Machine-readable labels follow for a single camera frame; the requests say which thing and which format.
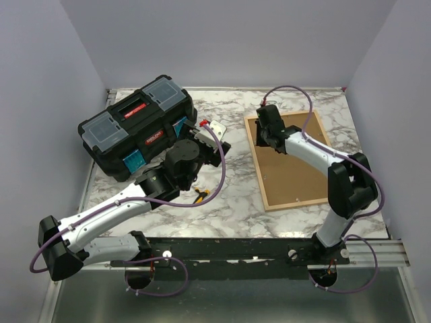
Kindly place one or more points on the wooden picture frame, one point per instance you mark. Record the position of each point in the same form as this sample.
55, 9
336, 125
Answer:
285, 182

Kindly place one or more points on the aluminium extrusion rail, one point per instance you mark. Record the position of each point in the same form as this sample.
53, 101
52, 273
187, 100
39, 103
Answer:
389, 253

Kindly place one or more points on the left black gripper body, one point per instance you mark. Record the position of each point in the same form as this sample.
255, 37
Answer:
207, 153

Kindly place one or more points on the yellow black hex key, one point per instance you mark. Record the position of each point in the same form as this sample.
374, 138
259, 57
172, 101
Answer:
201, 195

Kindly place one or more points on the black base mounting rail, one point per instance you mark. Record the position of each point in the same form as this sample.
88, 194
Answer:
240, 258

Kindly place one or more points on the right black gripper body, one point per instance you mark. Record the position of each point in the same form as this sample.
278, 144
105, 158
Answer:
262, 135

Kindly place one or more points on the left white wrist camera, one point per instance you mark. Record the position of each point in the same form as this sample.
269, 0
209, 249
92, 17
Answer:
218, 129

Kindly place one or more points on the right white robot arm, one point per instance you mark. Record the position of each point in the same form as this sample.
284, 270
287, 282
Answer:
350, 186

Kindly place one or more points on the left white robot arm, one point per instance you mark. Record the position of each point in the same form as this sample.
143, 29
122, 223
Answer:
69, 244

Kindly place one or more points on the black plastic toolbox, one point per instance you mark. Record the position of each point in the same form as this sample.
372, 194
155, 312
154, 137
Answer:
130, 133

